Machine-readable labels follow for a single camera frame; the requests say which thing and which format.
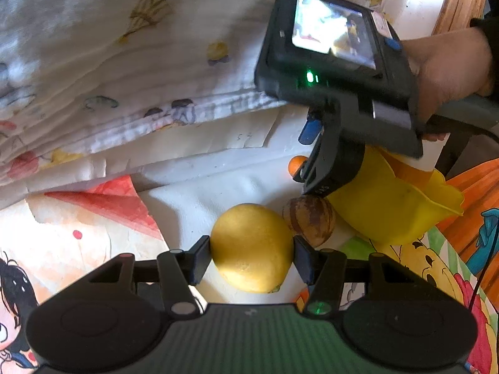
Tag person's right forearm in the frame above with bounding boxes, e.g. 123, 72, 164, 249
470, 8, 499, 98

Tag wooden door frame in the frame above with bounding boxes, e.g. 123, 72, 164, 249
432, 0, 489, 36

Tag yellow scalloped plastic bowl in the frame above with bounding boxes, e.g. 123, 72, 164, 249
325, 146, 464, 245

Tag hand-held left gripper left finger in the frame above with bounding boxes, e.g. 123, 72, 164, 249
88, 236, 213, 319

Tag person's right hand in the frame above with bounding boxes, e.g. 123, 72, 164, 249
401, 27, 494, 143

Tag small orange kumquat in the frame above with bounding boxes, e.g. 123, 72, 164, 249
288, 156, 308, 178

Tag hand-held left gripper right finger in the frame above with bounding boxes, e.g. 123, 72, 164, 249
294, 236, 424, 318

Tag cartoon girl drawing sheet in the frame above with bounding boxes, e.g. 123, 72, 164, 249
0, 175, 164, 371

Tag brown striped round fruit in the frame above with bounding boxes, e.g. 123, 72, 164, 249
282, 196, 337, 247

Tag white cartoon printed cloth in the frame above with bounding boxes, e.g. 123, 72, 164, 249
0, 0, 410, 188

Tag wall poster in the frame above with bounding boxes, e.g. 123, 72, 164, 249
444, 160, 499, 277

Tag yellow lemon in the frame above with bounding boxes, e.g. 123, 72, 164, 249
211, 203, 295, 294

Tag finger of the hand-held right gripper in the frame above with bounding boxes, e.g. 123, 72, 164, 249
298, 119, 323, 145

